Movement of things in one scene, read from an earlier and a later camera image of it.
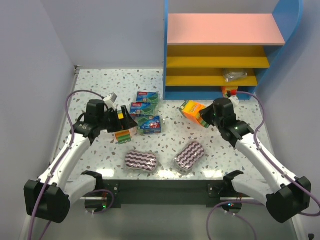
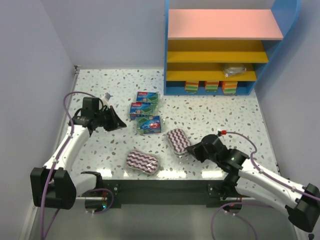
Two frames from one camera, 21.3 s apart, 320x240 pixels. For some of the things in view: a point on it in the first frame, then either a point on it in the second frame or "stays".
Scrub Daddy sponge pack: [123, 136] -> [191, 87]
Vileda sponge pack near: [149, 124] stays
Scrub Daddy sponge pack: [190, 109] -> [211, 86]
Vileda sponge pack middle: [142, 109] stays
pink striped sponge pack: [187, 157] -> [178, 141]
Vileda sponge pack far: [149, 97] stays
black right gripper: [208, 115] -> [200, 151]
